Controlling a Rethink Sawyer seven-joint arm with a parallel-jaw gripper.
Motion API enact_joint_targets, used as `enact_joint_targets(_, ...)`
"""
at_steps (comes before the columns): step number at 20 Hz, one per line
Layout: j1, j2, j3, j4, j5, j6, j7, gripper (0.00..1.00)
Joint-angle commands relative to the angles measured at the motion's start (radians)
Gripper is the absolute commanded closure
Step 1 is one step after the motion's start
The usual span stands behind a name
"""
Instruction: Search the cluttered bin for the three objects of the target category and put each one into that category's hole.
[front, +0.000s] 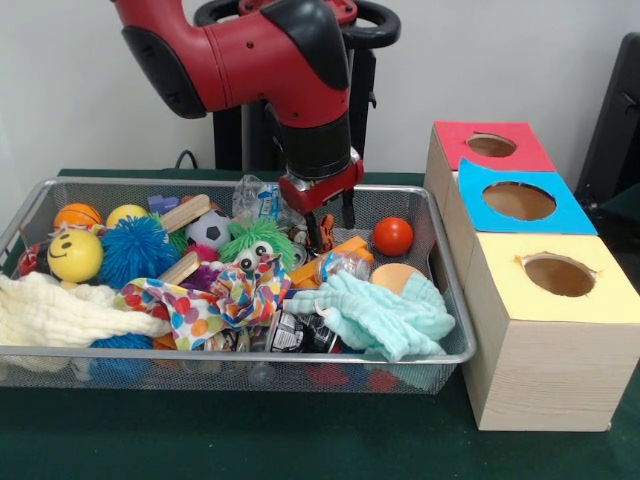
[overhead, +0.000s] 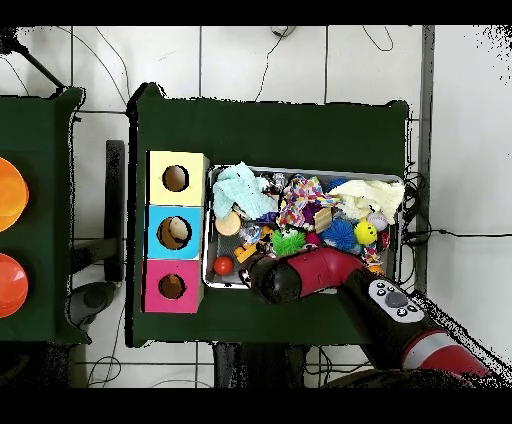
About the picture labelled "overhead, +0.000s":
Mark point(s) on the colourful polka dot cloth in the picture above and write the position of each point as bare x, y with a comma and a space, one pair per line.
304, 200

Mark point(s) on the mint green cloth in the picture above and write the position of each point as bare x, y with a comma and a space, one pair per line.
240, 192

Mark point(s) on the dark green table cloth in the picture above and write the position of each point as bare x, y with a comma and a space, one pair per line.
264, 132
44, 160

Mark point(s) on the green furry monster toy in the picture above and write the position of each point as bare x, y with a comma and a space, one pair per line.
288, 242

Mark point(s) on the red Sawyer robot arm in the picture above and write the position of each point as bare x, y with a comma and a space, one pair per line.
328, 268

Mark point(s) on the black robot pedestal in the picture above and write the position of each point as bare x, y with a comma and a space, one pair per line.
264, 368

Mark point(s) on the wooden box with three holes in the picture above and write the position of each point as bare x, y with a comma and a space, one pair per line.
178, 206

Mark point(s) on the person's foot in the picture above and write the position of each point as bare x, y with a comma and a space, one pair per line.
282, 30

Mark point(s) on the orange bowl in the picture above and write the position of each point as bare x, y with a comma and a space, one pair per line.
10, 194
10, 286

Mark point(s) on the black stand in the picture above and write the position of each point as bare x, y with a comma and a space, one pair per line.
115, 200

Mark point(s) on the shallow clear mesh bin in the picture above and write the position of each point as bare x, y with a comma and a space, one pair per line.
210, 272

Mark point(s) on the orange flat plastic toy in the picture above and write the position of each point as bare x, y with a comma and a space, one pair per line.
246, 253

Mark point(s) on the blue spiky ball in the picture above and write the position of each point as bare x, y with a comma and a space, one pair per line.
340, 233

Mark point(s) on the toy hamburger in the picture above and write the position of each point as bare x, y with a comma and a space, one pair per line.
227, 226

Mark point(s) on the red ball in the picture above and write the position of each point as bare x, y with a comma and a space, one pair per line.
223, 266

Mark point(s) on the cream yellow cloth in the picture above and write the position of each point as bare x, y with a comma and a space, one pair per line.
372, 196

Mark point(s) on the large yellow ball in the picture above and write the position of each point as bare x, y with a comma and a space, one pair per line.
366, 232

